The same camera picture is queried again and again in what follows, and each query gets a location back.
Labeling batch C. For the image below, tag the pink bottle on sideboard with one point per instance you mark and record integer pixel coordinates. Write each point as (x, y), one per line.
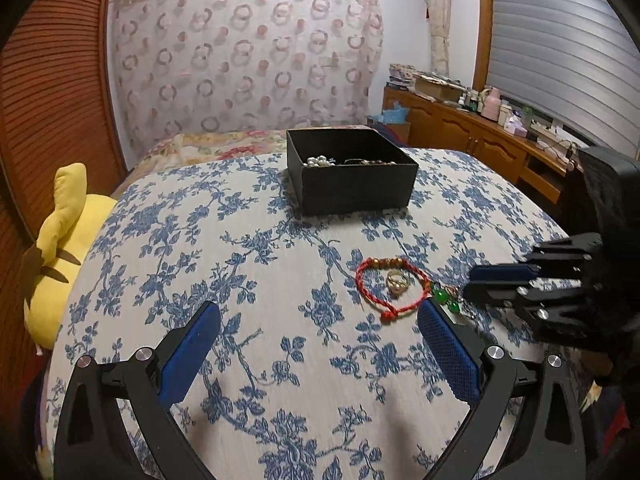
(491, 104)

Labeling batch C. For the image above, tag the wooden sideboard cabinet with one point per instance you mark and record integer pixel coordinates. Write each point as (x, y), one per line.
(520, 161)

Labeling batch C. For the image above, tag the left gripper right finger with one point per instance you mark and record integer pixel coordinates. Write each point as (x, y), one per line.
(546, 441)

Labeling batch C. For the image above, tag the cream tied window curtain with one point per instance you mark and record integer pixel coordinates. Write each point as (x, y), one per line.
(439, 11)

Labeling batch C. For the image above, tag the grey window blind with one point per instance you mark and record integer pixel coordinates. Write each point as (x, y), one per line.
(574, 61)

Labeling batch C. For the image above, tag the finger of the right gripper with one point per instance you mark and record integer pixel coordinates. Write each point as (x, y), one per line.
(505, 272)
(495, 294)

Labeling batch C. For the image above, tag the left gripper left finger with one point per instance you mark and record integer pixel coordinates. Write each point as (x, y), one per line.
(92, 441)

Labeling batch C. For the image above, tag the floral bed quilt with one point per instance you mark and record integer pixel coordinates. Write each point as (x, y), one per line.
(194, 148)

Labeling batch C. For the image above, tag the cardboard box on sideboard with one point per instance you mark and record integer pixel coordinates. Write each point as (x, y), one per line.
(438, 88)

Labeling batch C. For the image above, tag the circle patterned lace curtain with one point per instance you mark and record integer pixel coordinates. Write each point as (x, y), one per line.
(216, 66)

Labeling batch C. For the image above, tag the black jewelry box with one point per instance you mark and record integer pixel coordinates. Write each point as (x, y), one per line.
(342, 170)

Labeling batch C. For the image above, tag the blue tissue box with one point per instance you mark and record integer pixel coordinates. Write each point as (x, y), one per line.
(396, 115)

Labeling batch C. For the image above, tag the yellow Pikachu plush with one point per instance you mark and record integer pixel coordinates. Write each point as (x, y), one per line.
(50, 267)

